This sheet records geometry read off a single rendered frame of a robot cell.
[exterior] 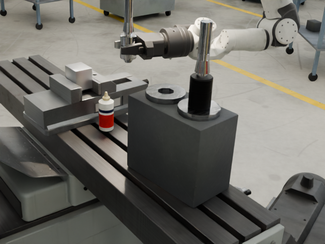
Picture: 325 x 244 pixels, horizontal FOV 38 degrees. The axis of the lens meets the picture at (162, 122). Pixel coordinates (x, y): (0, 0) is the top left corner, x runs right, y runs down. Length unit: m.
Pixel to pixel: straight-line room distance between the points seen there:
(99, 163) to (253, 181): 1.80
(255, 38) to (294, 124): 2.18
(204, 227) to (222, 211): 0.07
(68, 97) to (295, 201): 0.86
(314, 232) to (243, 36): 0.66
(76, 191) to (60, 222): 0.11
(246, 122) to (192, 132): 2.61
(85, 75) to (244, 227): 0.62
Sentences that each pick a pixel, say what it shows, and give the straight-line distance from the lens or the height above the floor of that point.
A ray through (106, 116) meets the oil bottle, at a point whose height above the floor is 0.98.
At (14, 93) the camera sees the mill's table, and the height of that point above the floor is 0.93.
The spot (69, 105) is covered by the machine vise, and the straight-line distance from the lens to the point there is 1.29.
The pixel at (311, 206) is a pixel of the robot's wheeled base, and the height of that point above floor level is 0.59.
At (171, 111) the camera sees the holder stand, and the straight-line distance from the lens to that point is 0.98.
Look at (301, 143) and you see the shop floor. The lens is 3.37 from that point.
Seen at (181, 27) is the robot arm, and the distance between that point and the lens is 1.41.
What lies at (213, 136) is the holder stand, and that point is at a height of 1.10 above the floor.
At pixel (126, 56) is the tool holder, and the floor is 1.10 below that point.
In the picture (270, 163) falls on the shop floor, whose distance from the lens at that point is 3.07.
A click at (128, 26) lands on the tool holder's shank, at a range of 1.32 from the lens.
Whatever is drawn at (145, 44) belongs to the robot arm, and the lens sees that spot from 1.31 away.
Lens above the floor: 1.54
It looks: 27 degrees down
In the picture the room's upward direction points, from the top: 3 degrees clockwise
